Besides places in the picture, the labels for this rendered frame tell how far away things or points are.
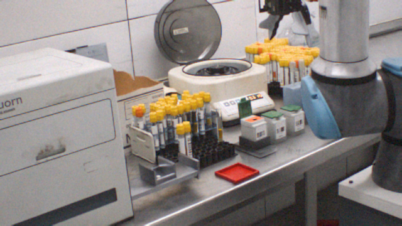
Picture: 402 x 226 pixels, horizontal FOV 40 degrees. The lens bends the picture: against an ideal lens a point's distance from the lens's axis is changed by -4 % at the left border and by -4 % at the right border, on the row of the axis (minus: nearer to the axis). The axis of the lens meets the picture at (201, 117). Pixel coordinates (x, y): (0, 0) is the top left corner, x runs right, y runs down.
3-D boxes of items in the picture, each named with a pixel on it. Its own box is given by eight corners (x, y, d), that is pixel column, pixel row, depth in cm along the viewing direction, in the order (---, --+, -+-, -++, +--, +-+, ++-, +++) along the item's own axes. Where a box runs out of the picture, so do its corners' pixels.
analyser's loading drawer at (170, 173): (114, 213, 104) (110, 188, 103) (97, 201, 109) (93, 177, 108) (201, 178, 116) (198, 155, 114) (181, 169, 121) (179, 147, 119)
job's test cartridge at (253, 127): (255, 149, 130) (254, 123, 128) (241, 144, 133) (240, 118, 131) (267, 144, 132) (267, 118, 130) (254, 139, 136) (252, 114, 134)
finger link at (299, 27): (296, 51, 133) (279, 17, 135) (313, 47, 136) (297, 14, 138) (303, 45, 131) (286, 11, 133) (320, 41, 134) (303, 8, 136)
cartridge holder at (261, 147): (260, 159, 128) (259, 144, 127) (233, 149, 135) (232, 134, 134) (277, 151, 131) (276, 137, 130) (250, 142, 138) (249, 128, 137)
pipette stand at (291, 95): (298, 127, 145) (296, 90, 142) (280, 121, 151) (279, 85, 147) (325, 118, 150) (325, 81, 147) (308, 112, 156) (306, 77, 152)
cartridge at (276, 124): (275, 145, 135) (274, 118, 133) (261, 140, 139) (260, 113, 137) (286, 140, 138) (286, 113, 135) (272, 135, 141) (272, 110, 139)
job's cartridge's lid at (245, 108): (237, 100, 130) (236, 99, 131) (240, 119, 131) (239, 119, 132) (250, 95, 132) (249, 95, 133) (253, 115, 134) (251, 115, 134)
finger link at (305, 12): (299, 31, 137) (284, 1, 138) (304, 30, 138) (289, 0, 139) (309, 21, 133) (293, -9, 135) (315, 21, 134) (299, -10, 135)
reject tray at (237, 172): (235, 184, 117) (235, 181, 117) (214, 175, 122) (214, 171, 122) (259, 174, 121) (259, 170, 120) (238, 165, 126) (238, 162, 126)
